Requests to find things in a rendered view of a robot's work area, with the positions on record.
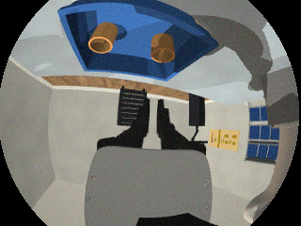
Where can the blue crate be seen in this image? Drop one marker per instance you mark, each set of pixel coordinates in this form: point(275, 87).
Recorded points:
point(131, 52)

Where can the bronze cylinder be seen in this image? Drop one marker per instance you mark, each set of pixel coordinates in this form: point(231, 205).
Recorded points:
point(164, 43)
point(103, 38)

